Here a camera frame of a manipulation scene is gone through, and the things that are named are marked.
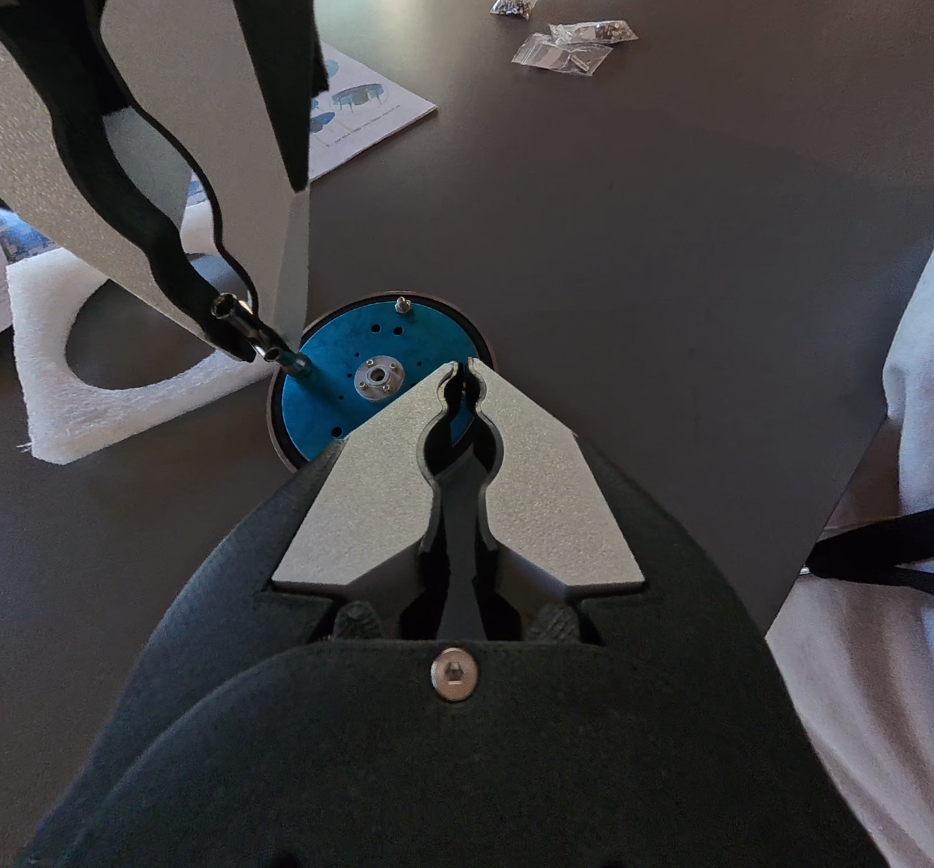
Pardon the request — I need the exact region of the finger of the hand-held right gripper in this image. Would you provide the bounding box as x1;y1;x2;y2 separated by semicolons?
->
0;0;258;364
100;0;312;348

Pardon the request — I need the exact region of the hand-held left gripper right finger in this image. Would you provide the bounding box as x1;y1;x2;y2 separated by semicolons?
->
464;359;646;588

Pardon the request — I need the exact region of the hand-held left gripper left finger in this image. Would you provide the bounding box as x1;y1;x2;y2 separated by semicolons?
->
271;363;468;589

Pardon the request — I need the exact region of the blue disc with black rim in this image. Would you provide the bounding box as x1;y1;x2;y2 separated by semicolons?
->
266;291;497;471

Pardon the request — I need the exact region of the metal cross socket wrench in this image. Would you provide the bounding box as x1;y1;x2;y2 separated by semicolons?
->
210;293;315;380

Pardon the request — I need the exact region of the instruction sheet with circuit board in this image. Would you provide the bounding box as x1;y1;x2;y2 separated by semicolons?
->
0;204;59;332

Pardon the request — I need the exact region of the instruction sheet with blue drawings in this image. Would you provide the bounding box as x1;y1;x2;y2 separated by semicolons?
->
306;42;439;183

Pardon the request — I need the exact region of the white foam sheet with hole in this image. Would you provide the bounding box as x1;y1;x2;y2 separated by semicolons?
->
6;226;277;465

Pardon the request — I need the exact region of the clear plastic parts bag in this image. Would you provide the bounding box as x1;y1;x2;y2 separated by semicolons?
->
549;20;639;46
511;34;614;78

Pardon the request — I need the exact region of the person's white t-shirt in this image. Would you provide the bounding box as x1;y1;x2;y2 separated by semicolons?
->
765;248;934;868

